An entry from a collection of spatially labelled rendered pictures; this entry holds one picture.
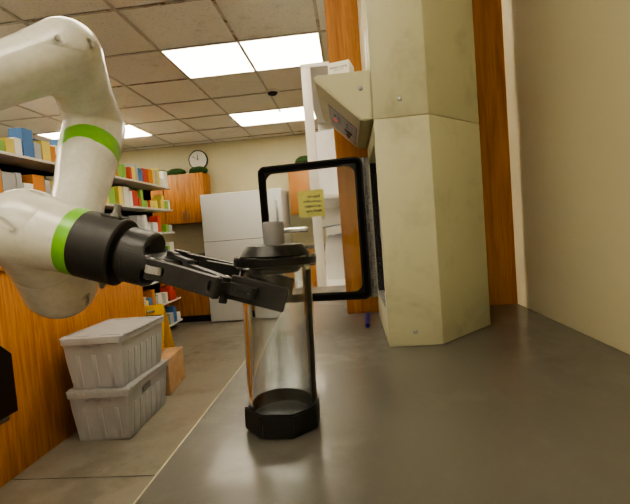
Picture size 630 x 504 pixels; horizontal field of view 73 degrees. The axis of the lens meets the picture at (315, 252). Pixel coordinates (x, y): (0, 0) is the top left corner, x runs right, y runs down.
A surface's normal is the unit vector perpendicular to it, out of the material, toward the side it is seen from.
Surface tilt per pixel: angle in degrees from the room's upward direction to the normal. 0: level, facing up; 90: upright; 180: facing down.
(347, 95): 90
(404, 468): 0
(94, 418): 96
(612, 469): 0
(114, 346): 95
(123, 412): 96
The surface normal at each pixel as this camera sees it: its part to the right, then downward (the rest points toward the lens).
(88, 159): 0.58, -0.52
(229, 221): -0.08, 0.06
